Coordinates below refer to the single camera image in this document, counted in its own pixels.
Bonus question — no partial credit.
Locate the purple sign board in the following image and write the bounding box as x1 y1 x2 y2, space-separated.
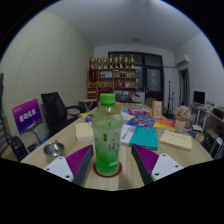
11 98 44 135

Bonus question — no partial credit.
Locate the black office chair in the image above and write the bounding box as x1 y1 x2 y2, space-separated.
40 91 83 134

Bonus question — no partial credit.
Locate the flat round red coaster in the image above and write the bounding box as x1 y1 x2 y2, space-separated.
92 162 123 179

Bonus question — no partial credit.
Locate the orange red book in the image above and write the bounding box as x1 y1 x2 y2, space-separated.
153 117 177 131

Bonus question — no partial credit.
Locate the green drink bottle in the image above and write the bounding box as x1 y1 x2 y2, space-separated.
91 93 124 177

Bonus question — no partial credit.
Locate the silver ribbed suitcase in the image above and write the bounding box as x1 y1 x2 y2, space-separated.
0 111 11 158

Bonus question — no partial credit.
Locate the black computer monitor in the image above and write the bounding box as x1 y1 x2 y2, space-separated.
193 90 207 106

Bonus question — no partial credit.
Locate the cream yellow book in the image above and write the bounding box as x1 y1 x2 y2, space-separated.
74 122 95 142

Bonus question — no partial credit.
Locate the pink box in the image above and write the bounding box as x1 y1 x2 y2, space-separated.
127 107 151 117

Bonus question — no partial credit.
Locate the black framed glass door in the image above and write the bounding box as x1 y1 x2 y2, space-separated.
108 51 165 103

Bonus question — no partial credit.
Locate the small round side table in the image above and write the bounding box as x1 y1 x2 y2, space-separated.
78 98 100 113

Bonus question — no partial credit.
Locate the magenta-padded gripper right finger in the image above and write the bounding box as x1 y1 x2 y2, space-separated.
130 143 185 186

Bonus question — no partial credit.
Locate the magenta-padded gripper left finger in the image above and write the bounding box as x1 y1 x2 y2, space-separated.
44 144 96 187

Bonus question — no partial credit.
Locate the beige notebook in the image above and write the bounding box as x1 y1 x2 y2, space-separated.
158 129 193 152

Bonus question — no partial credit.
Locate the upright orange carton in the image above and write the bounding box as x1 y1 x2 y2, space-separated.
151 100 163 119

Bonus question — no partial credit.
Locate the vase with pink flowers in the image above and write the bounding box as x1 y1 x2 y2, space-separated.
174 105 192 134

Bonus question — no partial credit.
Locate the blue package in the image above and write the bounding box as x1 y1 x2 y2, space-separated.
127 115 156 129

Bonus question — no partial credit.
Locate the white air conditioner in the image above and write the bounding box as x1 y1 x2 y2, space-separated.
175 54 190 68

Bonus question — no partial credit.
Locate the white printed paper booklet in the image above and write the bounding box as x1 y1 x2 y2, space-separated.
119 123 137 147

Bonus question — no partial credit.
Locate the small steel cup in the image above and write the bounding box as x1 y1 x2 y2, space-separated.
43 140 66 158

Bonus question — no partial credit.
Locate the teal book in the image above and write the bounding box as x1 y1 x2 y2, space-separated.
128 126 160 152

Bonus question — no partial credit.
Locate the wooden shelf unit with trophies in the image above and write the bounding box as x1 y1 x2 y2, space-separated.
86 54 138 99

